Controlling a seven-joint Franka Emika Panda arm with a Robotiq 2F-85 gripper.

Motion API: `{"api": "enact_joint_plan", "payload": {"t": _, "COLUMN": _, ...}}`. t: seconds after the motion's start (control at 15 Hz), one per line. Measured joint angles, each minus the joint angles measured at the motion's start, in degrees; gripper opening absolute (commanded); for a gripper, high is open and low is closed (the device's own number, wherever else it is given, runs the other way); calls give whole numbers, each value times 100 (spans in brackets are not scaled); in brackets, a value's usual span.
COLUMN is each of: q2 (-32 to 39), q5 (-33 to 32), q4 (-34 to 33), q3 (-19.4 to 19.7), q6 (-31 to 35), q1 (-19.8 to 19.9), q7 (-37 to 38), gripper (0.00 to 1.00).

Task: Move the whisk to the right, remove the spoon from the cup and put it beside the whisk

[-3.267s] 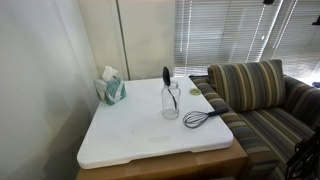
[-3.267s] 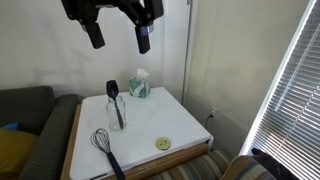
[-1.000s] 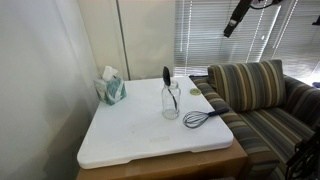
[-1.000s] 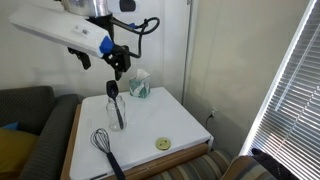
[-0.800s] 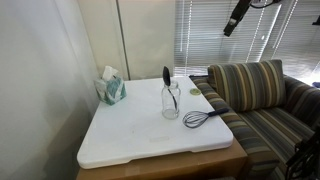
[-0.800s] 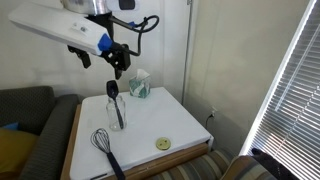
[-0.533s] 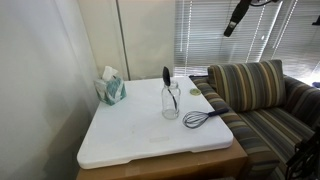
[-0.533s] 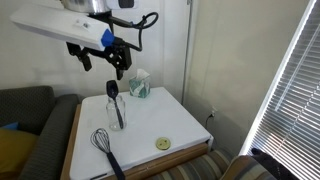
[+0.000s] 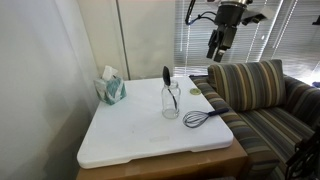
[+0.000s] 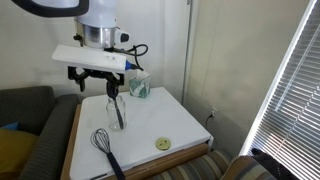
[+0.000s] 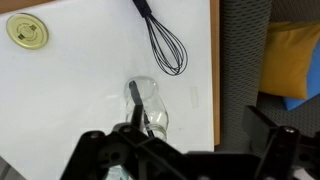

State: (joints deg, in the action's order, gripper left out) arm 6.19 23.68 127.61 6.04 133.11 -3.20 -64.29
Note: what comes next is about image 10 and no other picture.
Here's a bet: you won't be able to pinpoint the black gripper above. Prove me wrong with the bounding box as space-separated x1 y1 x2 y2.
67 65 125 100

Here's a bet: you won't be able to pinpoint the black plastic spoon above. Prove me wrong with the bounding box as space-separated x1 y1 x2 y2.
111 95 125 130

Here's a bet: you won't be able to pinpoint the black wire whisk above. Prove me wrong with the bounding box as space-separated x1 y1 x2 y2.
90 128 127 180

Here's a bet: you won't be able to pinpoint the clear glass jar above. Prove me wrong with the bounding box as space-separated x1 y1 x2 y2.
105 94 128 132

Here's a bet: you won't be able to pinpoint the teal white tissue box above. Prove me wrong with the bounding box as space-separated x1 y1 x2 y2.
128 69 152 99

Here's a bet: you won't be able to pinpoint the dark grey sofa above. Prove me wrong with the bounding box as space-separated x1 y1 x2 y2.
0 85 81 180

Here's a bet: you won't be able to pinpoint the gold metal jar lid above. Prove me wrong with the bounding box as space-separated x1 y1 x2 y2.
155 137 172 151

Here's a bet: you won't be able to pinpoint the blue cushion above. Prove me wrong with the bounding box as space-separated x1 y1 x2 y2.
0 121 19 132

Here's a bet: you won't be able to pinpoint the white table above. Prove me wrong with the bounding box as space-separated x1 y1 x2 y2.
59 103 214 180

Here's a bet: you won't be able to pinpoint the yellow cushion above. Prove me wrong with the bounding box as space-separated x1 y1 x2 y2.
0 128 39 174

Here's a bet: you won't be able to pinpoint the black perforated object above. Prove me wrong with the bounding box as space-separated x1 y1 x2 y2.
251 148 301 180

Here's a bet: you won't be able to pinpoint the white window blinds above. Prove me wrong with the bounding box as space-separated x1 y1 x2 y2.
239 0 320 180

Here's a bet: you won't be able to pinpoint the thin white wall conduit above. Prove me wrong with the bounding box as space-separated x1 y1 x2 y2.
181 0 194 106

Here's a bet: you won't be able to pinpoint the wall outlet with plug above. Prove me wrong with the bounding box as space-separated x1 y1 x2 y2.
205 107 218 129

